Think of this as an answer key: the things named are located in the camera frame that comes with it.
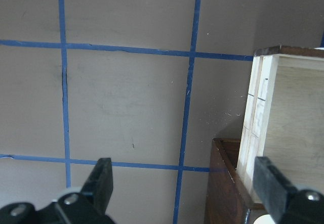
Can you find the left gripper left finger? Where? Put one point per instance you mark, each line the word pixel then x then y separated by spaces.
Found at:
pixel 98 187

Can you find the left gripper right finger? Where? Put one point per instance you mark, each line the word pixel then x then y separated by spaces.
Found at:
pixel 272 187

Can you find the dark brown wooden cabinet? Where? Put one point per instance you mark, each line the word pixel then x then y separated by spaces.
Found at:
pixel 227 199

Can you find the open wooden drawer white handle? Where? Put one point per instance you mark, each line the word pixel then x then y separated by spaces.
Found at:
pixel 284 116

